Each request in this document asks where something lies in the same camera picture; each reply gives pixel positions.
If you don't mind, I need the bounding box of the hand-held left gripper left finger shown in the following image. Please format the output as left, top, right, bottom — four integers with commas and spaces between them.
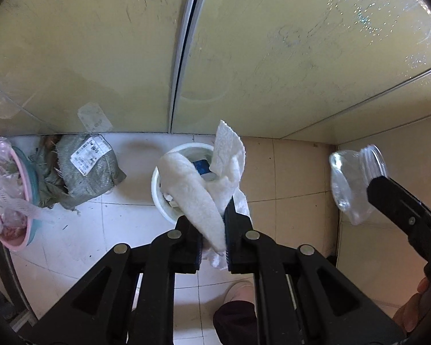
16, 216, 204, 345

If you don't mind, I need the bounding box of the white plastic bucket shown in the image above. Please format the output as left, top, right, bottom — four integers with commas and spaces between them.
151, 143, 216, 225

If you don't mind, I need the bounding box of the white paper towel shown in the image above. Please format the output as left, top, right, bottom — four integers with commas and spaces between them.
156, 120, 252, 271

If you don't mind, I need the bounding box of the clear plastic bag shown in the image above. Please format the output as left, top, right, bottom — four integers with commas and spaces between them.
0, 137, 56, 231

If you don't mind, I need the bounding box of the dark pants leg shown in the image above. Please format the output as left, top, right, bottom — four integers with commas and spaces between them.
213, 300, 258, 345

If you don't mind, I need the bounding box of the pink plastic basin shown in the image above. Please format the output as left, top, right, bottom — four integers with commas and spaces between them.
0, 145, 44, 252

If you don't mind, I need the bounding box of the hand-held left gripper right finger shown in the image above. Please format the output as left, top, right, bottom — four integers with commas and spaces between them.
224, 198, 405, 345

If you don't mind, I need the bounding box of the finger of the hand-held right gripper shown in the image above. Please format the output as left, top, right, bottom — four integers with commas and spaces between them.
366, 176, 431, 260

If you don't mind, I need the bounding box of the grey woven bag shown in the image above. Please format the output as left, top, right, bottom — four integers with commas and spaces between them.
30, 134, 127, 216

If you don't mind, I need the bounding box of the clear plastic cup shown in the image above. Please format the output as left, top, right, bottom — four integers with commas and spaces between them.
329, 145, 388, 226

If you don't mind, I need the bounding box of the person's right hand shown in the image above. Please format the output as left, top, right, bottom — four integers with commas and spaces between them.
393, 276, 431, 333

